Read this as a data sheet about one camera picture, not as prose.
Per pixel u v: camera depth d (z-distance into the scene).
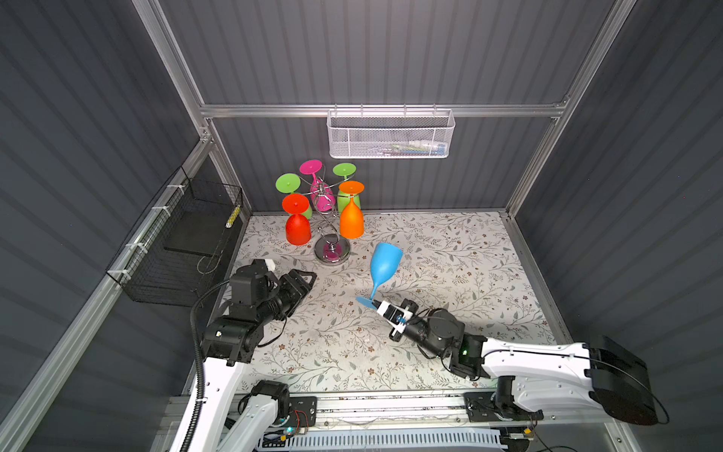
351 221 0.85
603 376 0.43
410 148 0.93
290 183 0.85
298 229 0.85
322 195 0.84
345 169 0.89
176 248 0.74
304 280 0.62
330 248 1.07
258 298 0.53
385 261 0.75
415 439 0.71
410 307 0.64
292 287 0.60
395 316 0.56
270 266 0.65
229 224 0.79
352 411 0.75
